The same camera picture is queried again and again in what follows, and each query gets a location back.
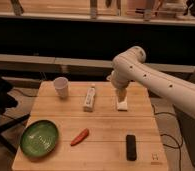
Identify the wooden table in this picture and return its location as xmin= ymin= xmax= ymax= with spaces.
xmin=12 ymin=81 xmax=168 ymax=171

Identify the white paper cup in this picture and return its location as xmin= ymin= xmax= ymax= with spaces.
xmin=53 ymin=77 xmax=69 ymax=99

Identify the green ceramic bowl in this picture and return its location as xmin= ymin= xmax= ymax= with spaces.
xmin=20 ymin=120 xmax=59 ymax=158

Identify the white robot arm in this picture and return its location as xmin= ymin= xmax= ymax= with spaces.
xmin=110 ymin=46 xmax=195 ymax=119

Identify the white bottle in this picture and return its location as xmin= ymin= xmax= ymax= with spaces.
xmin=83 ymin=84 xmax=96 ymax=112

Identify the white folded cloth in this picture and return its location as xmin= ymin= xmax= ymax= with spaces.
xmin=116 ymin=98 xmax=128 ymax=111

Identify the black cable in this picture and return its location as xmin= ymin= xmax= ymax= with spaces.
xmin=152 ymin=106 xmax=184 ymax=171

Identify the black office chair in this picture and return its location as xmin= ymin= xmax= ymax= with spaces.
xmin=0 ymin=76 xmax=30 ymax=153

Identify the black rectangular remote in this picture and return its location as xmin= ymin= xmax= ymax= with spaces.
xmin=126 ymin=135 xmax=137 ymax=161

